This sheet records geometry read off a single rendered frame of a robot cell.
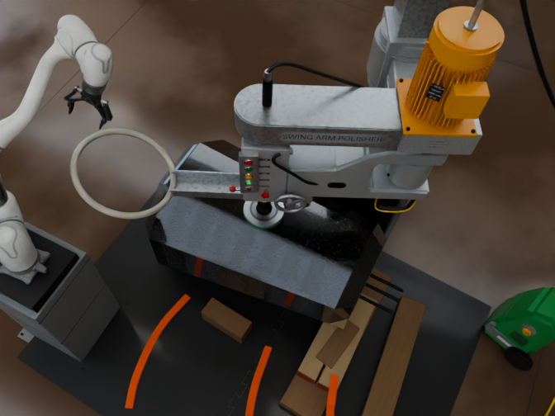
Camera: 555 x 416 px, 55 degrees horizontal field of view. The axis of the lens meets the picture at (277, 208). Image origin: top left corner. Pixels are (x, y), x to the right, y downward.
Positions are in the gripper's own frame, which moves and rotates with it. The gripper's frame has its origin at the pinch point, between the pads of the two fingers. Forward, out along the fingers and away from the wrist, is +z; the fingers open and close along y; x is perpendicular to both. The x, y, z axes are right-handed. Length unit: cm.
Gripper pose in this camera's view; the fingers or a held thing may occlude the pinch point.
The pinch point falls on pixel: (86, 117)
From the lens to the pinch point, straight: 241.1
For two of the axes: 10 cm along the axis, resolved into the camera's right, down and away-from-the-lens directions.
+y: 8.8, 4.4, 2.1
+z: -4.2, 4.6, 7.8
